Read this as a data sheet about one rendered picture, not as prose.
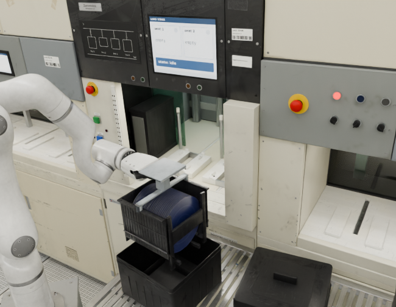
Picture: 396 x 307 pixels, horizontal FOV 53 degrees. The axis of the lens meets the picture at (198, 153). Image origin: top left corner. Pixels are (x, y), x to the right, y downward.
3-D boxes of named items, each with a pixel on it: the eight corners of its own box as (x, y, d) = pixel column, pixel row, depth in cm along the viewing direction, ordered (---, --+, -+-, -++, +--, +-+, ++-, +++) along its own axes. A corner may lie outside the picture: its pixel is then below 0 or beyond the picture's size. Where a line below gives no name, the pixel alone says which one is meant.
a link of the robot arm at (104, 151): (108, 164, 135) (123, 142, 138) (84, 155, 142) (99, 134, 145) (122, 176, 141) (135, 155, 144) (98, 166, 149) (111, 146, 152)
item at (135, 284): (170, 250, 169) (166, 217, 161) (223, 279, 153) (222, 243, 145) (120, 290, 150) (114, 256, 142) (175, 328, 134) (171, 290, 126)
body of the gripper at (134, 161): (139, 164, 144) (161, 172, 137) (117, 175, 137) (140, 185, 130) (136, 145, 140) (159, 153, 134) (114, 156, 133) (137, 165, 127)
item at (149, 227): (170, 218, 157) (164, 146, 142) (211, 237, 145) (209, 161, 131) (123, 252, 140) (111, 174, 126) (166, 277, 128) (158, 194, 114)
